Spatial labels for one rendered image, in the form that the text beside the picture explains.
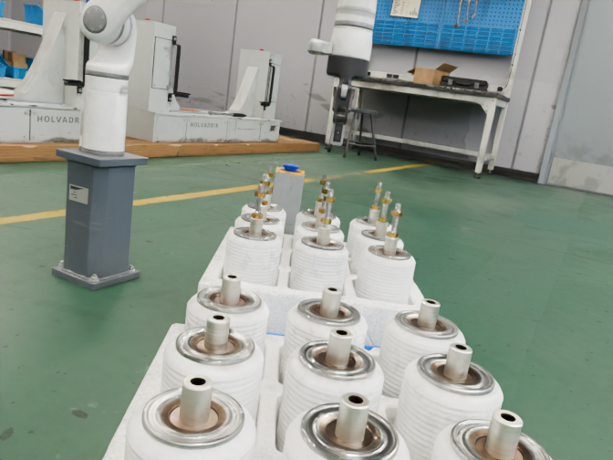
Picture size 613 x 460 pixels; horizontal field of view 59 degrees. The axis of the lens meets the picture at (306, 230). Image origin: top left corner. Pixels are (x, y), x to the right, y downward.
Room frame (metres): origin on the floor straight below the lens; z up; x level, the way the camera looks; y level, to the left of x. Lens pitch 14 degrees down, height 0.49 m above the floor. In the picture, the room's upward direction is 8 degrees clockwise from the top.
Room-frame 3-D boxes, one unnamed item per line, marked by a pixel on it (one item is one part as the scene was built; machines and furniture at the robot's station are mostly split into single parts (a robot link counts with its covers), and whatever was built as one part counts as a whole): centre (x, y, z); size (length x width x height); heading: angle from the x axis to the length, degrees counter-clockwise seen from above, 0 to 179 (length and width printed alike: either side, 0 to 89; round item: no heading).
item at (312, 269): (0.91, -0.03, 0.16); 0.10 x 0.10 x 0.18
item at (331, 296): (0.60, -0.04, 0.26); 0.02 x 0.02 x 0.03
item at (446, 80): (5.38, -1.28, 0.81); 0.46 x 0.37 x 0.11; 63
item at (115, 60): (1.25, 0.49, 0.54); 0.09 x 0.09 x 0.17; 80
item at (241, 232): (0.91, 0.09, 0.25); 0.08 x 0.08 x 0.01
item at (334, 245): (0.91, -0.03, 0.25); 0.08 x 0.08 x 0.01
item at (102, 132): (1.24, 0.49, 0.39); 0.09 x 0.09 x 0.17; 63
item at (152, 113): (4.19, 0.94, 0.45); 1.51 x 0.57 x 0.74; 153
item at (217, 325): (0.48, 0.07, 0.26); 0.02 x 0.02 x 0.03
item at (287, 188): (1.32, 0.06, 0.16); 0.07 x 0.07 x 0.31; 2
